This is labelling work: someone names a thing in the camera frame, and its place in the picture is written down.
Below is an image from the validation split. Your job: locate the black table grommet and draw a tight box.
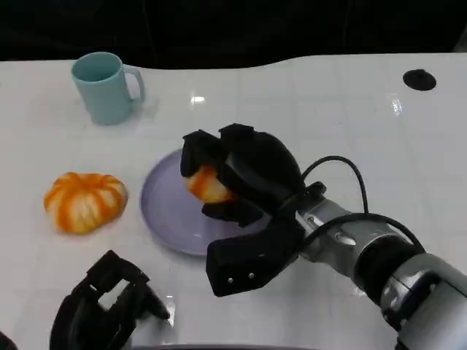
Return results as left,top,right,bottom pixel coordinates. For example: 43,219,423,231
402,68,437,91

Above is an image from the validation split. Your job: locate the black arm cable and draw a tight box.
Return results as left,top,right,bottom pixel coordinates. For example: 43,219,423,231
299,155,427,256

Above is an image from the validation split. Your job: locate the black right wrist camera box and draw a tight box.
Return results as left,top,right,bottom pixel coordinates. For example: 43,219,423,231
205,218,306,298

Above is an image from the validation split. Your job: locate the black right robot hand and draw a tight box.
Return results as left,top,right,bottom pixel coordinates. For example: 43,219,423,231
180,122,307,230

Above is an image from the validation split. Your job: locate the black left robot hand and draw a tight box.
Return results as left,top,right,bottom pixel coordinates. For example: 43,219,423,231
49,249,171,350

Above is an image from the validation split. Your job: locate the pale green mug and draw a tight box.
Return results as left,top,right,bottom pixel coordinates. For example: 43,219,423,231
71,51,146,126

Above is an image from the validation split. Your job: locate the lilac plate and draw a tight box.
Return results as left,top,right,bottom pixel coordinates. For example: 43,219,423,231
139,148,263,257

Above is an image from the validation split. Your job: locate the black backdrop cloth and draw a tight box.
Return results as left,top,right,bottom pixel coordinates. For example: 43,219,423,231
0,0,467,71

